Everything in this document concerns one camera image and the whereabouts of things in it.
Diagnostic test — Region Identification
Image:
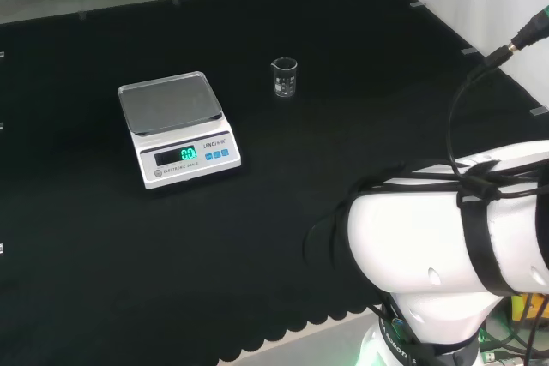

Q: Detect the white electronic balance steel pan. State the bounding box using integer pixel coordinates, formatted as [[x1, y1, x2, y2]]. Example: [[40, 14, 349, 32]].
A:
[[117, 70, 243, 191]]

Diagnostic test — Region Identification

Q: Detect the small clear glass beaker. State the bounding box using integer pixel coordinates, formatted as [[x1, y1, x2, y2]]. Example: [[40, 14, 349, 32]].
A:
[[270, 57, 299, 99]]

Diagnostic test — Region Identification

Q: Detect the black bench cloth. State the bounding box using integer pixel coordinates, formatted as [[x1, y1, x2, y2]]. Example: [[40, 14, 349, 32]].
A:
[[0, 0, 549, 366]]

